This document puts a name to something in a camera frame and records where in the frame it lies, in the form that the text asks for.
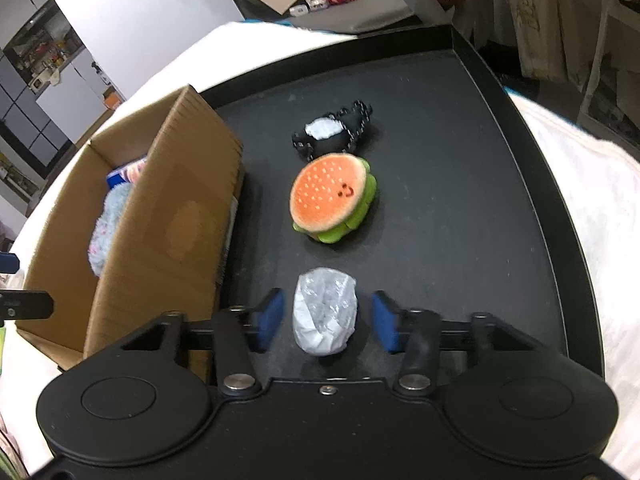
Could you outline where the grey fluffy plush toy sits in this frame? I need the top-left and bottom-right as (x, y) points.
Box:
(89, 184), (136, 277)

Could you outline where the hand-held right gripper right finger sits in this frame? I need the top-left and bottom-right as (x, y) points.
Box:
(371, 290), (551, 396)

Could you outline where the black and white plush toy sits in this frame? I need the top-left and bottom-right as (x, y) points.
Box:
(291, 101), (375, 162)

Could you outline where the white shelf frame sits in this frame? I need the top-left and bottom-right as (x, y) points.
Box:
(575, 0), (640, 136)

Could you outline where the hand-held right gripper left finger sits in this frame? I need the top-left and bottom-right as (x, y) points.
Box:
(117, 288), (286, 397)

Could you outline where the orange burger plush toy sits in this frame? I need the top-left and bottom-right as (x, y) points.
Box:
(291, 154), (377, 245)

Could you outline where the purple tissue packet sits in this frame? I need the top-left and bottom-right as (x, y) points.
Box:
(106, 157), (149, 191)

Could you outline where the black shallow tray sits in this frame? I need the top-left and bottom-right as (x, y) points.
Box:
(197, 25), (608, 386)

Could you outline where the white plastic packet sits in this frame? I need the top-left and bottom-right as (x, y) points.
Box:
(292, 268), (358, 357)

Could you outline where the white tote bag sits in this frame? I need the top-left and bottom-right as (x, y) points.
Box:
(492, 0), (601, 92)

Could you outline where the kitchen shelf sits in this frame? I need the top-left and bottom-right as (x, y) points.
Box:
(2, 0), (91, 88)

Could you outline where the cardboard box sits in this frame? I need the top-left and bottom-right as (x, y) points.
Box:
(17, 84), (246, 371)

